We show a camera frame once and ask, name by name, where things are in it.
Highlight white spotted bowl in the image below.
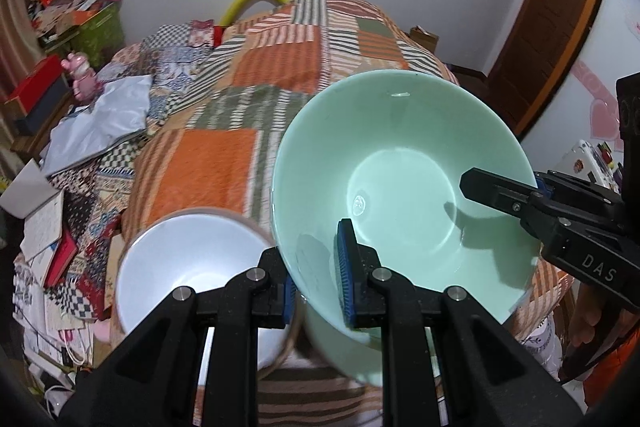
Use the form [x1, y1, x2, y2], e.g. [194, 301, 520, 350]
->
[114, 211, 296, 373]

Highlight mint green bowl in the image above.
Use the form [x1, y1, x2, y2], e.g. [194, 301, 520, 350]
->
[271, 70, 539, 386]

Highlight right hand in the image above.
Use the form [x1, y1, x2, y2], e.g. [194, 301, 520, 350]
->
[566, 283, 639, 359]

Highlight white wardrobe with stickers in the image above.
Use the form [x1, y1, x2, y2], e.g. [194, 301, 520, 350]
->
[522, 0, 639, 192]

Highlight red notebook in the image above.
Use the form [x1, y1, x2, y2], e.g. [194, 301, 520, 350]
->
[43, 227, 78, 288]

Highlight checkered patchwork quilt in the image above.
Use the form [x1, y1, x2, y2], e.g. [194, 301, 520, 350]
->
[46, 20, 224, 321]

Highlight wooden door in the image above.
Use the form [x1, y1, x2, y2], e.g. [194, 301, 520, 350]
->
[486, 0, 602, 139]

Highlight open white book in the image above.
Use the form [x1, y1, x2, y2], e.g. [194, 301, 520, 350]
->
[1, 159, 63, 261]

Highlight patchwork striped bedspread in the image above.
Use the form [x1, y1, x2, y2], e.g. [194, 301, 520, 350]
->
[122, 0, 572, 426]

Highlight light blue plastic bag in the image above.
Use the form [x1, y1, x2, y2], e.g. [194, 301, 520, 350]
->
[41, 75, 153, 176]

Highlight dark grey box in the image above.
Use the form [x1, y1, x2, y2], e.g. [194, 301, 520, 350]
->
[14, 76, 70, 135]

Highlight pink plush toy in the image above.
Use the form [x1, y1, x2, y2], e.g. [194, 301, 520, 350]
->
[61, 53, 103, 105]

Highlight red box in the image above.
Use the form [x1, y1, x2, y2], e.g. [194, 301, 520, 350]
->
[3, 54, 68, 118]

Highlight green storage box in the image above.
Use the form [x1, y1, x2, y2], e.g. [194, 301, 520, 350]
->
[43, 3, 125, 70]

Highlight striped brown curtain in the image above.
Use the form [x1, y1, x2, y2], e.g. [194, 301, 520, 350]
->
[0, 0, 44, 179]

